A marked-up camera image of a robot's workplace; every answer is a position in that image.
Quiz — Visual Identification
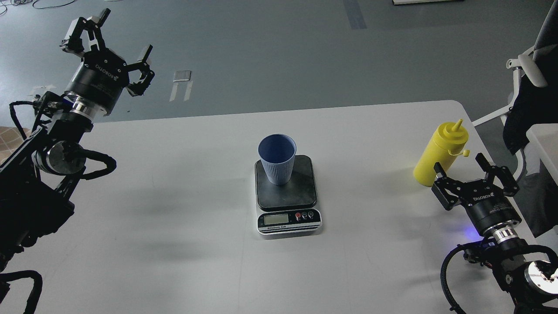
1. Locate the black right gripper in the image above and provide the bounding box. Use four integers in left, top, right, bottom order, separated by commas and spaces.
431, 153, 522, 237

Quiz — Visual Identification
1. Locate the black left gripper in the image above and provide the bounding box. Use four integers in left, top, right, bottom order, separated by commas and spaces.
61, 8, 156, 117

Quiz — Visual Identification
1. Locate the yellow squeeze bottle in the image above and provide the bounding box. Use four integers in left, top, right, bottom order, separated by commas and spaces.
413, 119, 470, 187

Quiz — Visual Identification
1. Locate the blue ribbed plastic cup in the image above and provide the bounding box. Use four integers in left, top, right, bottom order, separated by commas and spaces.
257, 134, 296, 185

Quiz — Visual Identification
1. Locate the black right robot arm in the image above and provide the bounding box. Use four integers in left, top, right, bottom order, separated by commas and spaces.
431, 153, 558, 314

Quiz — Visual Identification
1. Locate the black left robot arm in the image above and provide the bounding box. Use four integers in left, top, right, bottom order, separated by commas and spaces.
0, 8, 155, 314

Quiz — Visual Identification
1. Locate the black digital kitchen scale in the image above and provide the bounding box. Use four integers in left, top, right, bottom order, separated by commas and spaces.
255, 155, 323, 237

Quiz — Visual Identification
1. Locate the grey floor plate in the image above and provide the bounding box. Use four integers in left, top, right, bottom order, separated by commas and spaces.
173, 70, 192, 83

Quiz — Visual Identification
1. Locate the white office chair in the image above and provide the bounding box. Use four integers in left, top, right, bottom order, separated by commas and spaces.
472, 9, 558, 238

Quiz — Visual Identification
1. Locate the black floor cable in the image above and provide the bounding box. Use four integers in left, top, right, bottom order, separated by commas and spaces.
0, 0, 77, 10

